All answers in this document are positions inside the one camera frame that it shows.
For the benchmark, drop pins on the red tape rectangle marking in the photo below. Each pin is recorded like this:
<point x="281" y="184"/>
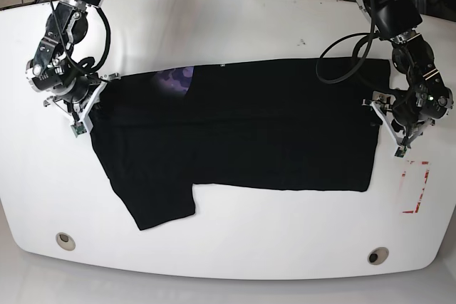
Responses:
<point x="413" y="182"/>

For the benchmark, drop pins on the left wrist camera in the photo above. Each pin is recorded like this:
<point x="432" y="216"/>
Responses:
<point x="400" y="151"/>

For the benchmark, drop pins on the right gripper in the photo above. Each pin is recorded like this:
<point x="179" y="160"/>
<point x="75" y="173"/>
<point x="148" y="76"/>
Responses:
<point x="75" y="97"/>

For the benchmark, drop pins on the black graphic t-shirt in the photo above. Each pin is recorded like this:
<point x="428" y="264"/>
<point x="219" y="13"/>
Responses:
<point x="263" y="125"/>

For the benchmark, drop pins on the left table grommet hole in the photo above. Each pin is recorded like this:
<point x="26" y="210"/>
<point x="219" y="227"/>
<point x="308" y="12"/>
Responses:
<point x="65" y="241"/>

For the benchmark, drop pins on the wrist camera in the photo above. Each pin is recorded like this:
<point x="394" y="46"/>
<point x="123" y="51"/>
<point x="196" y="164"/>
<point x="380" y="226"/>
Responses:
<point x="78" y="129"/>
<point x="400" y="151"/>

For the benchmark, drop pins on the right table grommet hole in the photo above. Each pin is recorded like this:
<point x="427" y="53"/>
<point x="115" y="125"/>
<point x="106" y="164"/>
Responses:
<point x="378" y="256"/>

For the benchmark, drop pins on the table grommet hole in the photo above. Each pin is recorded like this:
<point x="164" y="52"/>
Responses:
<point x="378" y="256"/>
<point x="65" y="241"/>

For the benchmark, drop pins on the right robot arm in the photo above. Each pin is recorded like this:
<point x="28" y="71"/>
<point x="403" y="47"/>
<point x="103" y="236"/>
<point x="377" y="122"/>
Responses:
<point x="66" y="27"/>

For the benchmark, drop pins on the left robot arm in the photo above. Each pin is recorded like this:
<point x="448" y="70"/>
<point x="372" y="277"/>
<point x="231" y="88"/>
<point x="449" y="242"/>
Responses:
<point x="396" y="21"/>

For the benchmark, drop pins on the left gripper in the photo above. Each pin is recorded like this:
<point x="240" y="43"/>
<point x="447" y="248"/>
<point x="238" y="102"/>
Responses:
<point x="402" y="127"/>

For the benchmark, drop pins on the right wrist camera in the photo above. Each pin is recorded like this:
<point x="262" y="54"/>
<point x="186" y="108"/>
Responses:
<point x="78" y="129"/>

